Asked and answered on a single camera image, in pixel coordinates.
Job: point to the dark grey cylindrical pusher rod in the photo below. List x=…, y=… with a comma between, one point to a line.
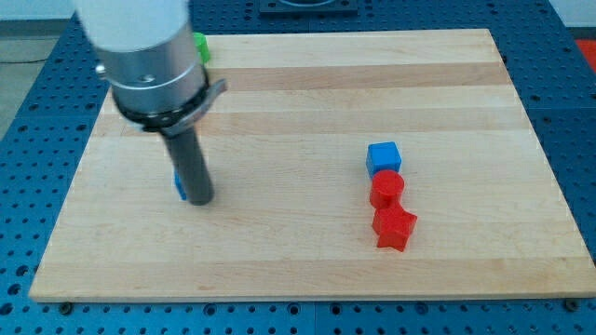
x=188, y=160

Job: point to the blue triangle block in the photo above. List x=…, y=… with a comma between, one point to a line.
x=179, y=186

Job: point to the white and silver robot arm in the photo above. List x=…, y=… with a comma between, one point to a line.
x=147, y=52

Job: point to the green block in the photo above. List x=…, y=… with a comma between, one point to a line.
x=202, y=47

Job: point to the light wooden board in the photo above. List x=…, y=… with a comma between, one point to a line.
x=291, y=218

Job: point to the blue cube block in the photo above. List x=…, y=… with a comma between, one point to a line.
x=382, y=156

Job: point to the black mounting plate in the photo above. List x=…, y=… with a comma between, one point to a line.
x=300, y=7

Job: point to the red cylinder block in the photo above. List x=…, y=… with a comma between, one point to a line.
x=387, y=189

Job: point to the red star block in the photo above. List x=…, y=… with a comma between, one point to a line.
x=394, y=226

